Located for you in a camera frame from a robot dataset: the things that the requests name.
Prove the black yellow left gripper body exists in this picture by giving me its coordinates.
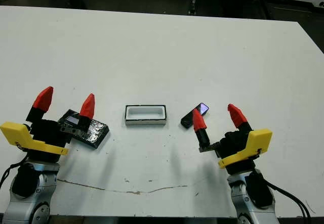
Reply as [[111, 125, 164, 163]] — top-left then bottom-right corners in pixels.
[[0, 119, 88, 163]]

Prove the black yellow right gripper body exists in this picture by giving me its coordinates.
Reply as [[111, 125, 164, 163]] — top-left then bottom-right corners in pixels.
[[199, 128, 273, 175]]

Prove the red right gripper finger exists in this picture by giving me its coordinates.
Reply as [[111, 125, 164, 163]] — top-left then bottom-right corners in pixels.
[[191, 108, 211, 146], [227, 104, 254, 137]]

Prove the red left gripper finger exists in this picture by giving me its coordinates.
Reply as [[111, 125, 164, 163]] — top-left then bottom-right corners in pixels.
[[25, 86, 54, 123], [77, 93, 96, 131]]

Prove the small black camera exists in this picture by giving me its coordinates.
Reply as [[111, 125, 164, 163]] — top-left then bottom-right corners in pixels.
[[180, 102, 211, 129]]

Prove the black camera box lid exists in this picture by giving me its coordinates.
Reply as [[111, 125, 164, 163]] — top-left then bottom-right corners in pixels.
[[58, 109, 110, 150]]

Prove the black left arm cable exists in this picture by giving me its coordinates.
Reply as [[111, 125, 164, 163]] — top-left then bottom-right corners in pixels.
[[0, 155, 31, 192]]

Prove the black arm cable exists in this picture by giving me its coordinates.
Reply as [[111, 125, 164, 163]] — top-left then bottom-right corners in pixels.
[[0, 155, 31, 192], [263, 175, 319, 224]]

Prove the white camera box base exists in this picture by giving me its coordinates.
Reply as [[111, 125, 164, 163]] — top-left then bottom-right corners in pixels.
[[125, 104, 168, 126]]

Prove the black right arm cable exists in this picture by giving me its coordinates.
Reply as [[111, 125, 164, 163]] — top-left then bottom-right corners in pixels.
[[263, 175, 319, 224]]

